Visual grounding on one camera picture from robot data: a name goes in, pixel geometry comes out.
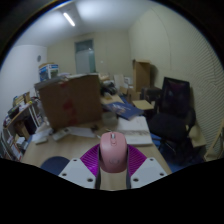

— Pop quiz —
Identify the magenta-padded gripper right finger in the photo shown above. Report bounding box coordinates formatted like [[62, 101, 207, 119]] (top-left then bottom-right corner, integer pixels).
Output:
[[125, 144, 168, 190]]

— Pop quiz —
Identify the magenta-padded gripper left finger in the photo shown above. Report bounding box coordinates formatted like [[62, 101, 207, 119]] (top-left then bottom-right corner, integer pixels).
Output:
[[58, 143, 102, 190]]

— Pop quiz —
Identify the pink computer mouse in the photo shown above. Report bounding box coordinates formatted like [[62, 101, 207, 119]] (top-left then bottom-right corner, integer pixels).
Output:
[[99, 131, 129, 174]]

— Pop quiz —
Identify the dark blue mouse pad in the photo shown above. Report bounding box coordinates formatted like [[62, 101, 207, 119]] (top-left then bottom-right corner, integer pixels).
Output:
[[40, 155, 71, 176]]

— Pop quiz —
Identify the white book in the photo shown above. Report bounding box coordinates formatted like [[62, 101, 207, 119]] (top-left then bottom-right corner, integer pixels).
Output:
[[114, 115, 154, 147]]

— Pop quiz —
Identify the white paper sheet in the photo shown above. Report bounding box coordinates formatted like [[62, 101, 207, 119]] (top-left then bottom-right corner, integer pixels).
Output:
[[68, 125, 98, 139]]

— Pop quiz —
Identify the white power strip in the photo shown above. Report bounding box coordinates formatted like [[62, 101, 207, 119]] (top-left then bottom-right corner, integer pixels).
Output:
[[52, 127, 72, 141]]

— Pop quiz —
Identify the black office chair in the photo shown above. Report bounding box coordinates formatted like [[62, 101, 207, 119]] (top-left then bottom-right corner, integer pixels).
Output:
[[148, 76, 198, 164]]

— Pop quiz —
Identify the clear tape roll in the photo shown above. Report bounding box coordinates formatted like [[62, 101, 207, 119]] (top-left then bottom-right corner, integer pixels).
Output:
[[101, 111, 119, 127]]

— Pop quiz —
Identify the blue book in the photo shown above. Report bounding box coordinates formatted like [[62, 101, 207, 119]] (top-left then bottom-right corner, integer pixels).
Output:
[[103, 101, 145, 121]]

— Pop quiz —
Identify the flat cardboard piece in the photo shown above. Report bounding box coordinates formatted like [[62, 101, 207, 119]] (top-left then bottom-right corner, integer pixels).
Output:
[[132, 99, 155, 111]]

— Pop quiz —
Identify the large brown cardboard box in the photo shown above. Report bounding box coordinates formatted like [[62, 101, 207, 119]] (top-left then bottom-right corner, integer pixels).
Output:
[[34, 73, 103, 131]]

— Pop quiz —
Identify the shelf unit with items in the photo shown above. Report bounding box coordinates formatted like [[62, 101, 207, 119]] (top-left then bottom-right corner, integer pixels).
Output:
[[0, 91, 46, 163]]

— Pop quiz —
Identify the tall open cardboard box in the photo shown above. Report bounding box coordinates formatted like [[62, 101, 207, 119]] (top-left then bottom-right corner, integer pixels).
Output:
[[132, 59, 152, 93]]

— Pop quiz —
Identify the blue and white box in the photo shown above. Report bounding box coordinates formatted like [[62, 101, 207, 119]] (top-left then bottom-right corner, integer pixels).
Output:
[[38, 63, 60, 83]]

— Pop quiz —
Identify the grey door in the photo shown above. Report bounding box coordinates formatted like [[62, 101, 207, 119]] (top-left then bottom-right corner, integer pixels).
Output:
[[74, 39, 97, 75]]

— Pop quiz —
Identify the ceiling tube light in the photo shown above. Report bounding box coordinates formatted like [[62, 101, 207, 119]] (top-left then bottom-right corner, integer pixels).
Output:
[[62, 12, 76, 28]]

